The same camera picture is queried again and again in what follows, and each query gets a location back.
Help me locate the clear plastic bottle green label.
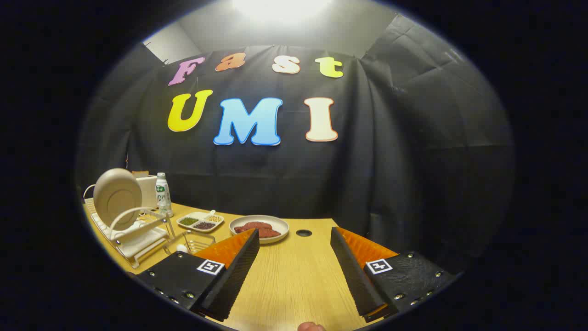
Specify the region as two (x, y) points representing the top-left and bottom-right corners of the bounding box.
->
(155, 172), (174, 217)

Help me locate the white divided dish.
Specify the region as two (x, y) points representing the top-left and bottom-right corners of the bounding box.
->
(176, 210), (225, 232)

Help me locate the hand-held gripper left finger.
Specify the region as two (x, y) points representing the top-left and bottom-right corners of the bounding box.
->
(136, 228), (260, 322)

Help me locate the white toaster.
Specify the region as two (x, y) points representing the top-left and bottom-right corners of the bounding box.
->
(136, 175), (159, 210)

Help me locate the white wire dish rack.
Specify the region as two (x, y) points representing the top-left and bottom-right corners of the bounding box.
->
(83, 184), (177, 269)

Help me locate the metal wire basket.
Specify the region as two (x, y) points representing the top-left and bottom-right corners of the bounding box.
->
(165, 230), (216, 256)

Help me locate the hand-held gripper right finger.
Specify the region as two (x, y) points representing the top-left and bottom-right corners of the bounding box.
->
(331, 227), (458, 322)

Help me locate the beige round plate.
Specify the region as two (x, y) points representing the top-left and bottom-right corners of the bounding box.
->
(93, 168), (144, 231)

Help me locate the black backdrop cloth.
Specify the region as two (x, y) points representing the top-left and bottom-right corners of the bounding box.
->
(76, 14), (515, 276)

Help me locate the beige plate with meat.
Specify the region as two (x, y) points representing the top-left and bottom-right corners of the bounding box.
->
(229, 215), (290, 244)

